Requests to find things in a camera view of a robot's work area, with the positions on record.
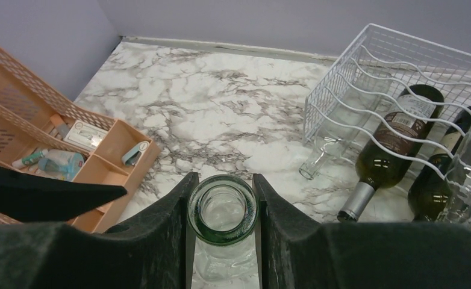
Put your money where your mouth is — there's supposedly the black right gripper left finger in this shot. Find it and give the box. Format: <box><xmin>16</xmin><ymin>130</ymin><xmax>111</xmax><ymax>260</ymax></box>
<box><xmin>0</xmin><ymin>172</ymin><xmax>199</xmax><ymax>288</ymax></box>

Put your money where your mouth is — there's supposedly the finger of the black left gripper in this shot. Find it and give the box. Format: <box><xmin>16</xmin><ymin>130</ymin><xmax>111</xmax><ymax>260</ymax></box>
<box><xmin>0</xmin><ymin>167</ymin><xmax>127</xmax><ymax>223</ymax></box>

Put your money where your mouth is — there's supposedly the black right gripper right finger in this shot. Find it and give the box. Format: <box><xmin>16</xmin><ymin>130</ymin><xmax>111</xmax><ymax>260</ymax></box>
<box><xmin>253</xmin><ymin>174</ymin><xmax>471</xmax><ymax>288</ymax></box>

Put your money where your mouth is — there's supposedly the clear square glass bottle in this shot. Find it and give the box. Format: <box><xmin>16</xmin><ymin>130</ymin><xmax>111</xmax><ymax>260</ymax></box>
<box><xmin>187</xmin><ymin>174</ymin><xmax>259</xmax><ymax>283</ymax></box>

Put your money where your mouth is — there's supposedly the green wine bottle dark label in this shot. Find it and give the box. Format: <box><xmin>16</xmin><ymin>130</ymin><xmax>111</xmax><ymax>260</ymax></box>
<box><xmin>407</xmin><ymin>104</ymin><xmax>471</xmax><ymax>223</ymax></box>

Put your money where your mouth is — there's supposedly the green wine bottle white label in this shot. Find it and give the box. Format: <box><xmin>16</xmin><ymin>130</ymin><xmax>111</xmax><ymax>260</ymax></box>
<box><xmin>337</xmin><ymin>84</ymin><xmax>444</xmax><ymax>222</ymax></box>

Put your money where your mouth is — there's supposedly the orange plastic file organizer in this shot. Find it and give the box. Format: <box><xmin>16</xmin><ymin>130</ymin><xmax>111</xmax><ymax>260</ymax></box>
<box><xmin>0</xmin><ymin>47</ymin><xmax>160</xmax><ymax>233</ymax></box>

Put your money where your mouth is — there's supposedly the blue correction tape package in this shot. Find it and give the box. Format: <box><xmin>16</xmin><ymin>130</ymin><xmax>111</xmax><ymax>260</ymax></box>
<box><xmin>37</xmin><ymin>149</ymin><xmax>85</xmax><ymax>181</ymax></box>

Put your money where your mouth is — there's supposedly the blue white stapler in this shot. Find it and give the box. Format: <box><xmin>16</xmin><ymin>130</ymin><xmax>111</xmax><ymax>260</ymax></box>
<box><xmin>121</xmin><ymin>141</ymin><xmax>150</xmax><ymax>167</ymax></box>

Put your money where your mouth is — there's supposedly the white card box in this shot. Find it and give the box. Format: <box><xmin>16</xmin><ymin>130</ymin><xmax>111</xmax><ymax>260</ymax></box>
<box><xmin>63</xmin><ymin>120</ymin><xmax>108</xmax><ymax>151</ymax></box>

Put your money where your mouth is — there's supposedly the white wire wine rack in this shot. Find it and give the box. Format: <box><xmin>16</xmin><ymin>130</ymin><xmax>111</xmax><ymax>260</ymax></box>
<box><xmin>304</xmin><ymin>24</ymin><xmax>471</xmax><ymax>191</ymax></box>

